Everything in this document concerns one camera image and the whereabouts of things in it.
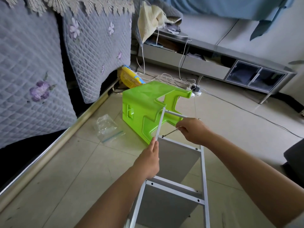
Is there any person's right hand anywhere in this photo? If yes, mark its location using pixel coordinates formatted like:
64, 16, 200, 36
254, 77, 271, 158
175, 117, 215, 146

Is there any long dark cable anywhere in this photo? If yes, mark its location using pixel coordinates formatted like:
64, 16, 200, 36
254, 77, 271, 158
202, 90, 304, 140

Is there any pile of pale cloth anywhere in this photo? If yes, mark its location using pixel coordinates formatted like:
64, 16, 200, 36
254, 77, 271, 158
135, 1, 183, 45

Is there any blue cloth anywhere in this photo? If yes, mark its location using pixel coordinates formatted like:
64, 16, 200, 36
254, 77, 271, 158
149, 0, 297, 41

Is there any chrome metal base rail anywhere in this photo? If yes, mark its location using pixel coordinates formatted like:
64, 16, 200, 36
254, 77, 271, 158
0, 80, 119, 212

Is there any green plastic stool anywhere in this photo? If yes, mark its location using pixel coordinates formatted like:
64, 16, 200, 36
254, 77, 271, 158
122, 81, 193, 145

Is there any tangle of white cables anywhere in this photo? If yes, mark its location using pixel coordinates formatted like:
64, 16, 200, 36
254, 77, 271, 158
135, 28, 205, 98

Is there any clear plastic screw bag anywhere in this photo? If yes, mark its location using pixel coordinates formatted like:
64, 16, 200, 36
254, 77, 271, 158
93, 114, 126, 144

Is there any grey textured furniture cover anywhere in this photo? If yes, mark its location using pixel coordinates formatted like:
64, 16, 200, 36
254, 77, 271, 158
0, 0, 136, 150

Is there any person's left hand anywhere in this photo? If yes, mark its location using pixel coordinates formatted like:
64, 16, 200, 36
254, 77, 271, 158
132, 139, 161, 181

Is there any white metal frame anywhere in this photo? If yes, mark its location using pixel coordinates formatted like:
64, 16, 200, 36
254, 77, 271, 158
124, 108, 211, 228

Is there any white wooden board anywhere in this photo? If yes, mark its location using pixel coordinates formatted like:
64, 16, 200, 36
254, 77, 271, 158
154, 136, 202, 184
135, 182, 199, 228

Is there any grey sofa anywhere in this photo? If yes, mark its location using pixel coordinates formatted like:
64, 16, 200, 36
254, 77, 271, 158
282, 137, 304, 188

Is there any yellow plastic basket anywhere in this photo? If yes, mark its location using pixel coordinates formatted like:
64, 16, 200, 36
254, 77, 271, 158
118, 65, 146, 89

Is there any person's left forearm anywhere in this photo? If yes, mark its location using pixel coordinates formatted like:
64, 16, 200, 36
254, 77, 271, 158
73, 168, 148, 228

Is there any white power strip with plugs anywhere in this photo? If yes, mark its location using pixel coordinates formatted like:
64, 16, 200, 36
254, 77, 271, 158
189, 83, 203, 97

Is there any grey marble TV cabinet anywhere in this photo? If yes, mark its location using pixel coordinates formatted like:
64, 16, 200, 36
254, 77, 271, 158
135, 28, 297, 105

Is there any person's right forearm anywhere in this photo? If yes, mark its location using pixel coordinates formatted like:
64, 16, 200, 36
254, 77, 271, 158
205, 133, 304, 228

